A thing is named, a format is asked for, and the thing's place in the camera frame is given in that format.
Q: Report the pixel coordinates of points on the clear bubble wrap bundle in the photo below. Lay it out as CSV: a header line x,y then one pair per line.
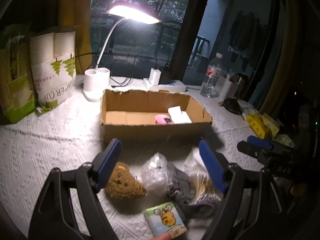
x,y
155,175

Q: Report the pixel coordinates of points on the yellow curtain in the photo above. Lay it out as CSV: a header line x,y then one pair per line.
x,y
77,13

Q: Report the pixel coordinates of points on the open cardboard box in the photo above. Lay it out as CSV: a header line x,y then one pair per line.
x,y
131,115

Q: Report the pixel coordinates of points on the clear water bottle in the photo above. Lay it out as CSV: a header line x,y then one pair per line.
x,y
212,75

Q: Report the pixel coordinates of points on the brown fuzzy plush toy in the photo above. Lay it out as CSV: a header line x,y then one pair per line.
x,y
122,184

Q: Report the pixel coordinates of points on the yellow cloth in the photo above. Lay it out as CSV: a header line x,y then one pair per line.
x,y
263,126

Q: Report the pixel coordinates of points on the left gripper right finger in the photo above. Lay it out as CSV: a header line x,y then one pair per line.
x,y
216,165

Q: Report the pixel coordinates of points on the black round pouch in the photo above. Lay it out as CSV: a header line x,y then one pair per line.
x,y
232,105

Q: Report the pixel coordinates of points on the green paper cup sleeve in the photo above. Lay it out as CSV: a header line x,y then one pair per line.
x,y
18,97

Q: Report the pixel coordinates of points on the white charger plug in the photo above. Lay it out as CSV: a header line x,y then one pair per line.
x,y
154,77

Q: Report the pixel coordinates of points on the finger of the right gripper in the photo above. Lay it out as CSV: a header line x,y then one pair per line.
x,y
258,142
253,151

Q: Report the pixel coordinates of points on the white perforated organizer basket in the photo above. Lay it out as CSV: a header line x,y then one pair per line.
x,y
226,88

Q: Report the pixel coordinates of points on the dark thermos flask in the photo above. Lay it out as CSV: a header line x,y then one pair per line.
x,y
242,81

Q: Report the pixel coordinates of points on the grey sock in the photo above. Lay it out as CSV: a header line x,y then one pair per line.
x,y
182,192

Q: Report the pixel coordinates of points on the hanging grey sweater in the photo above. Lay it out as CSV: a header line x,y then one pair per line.
x,y
243,31

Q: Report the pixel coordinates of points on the white paper cup sleeve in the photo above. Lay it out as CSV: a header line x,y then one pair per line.
x,y
52,56

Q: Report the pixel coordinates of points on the white power strip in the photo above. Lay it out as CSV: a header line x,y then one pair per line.
x,y
176,86

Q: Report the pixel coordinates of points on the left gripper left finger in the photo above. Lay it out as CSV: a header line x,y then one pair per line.
x,y
104,164

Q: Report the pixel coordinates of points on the pink plush toy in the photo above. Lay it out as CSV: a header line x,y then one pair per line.
x,y
162,119

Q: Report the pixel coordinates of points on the cotton swab bag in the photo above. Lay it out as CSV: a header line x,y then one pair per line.
x,y
202,184

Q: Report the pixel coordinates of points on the cartoon tissue pack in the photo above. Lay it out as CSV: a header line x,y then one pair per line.
x,y
164,218

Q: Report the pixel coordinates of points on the white textured table cloth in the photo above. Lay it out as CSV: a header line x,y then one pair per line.
x,y
70,135

